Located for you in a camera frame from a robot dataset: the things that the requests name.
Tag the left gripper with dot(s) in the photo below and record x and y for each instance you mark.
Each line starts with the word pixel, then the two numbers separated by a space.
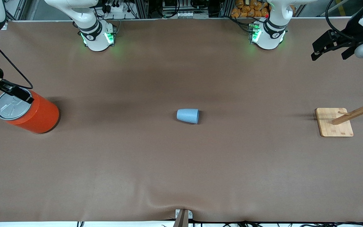
pixel 352 35

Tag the light blue plastic cup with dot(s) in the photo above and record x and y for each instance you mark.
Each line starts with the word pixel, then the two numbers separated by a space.
pixel 188 116

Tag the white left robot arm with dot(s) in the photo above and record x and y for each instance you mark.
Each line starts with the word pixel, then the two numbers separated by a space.
pixel 271 31

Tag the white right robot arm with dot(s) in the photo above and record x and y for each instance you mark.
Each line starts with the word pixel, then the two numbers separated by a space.
pixel 90 31

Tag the orange can with grey lid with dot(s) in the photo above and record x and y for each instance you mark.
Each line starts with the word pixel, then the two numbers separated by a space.
pixel 39 115

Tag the wooden mug tree stand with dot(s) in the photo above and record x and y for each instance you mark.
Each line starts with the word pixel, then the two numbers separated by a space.
pixel 334 126

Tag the bag of orange snacks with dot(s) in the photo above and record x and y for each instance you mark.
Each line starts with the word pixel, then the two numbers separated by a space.
pixel 247 9

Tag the white power strip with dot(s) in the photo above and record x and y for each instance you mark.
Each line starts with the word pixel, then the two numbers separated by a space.
pixel 115 7

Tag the white terminal block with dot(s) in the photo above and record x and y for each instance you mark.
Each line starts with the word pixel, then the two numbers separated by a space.
pixel 186 14

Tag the brown table mat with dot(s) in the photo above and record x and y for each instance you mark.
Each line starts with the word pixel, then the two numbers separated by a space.
pixel 181 164

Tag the aluminium frame profile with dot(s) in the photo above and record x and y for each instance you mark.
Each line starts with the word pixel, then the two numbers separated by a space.
pixel 16 11

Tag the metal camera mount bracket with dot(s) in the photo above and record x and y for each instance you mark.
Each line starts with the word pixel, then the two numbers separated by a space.
pixel 181 217

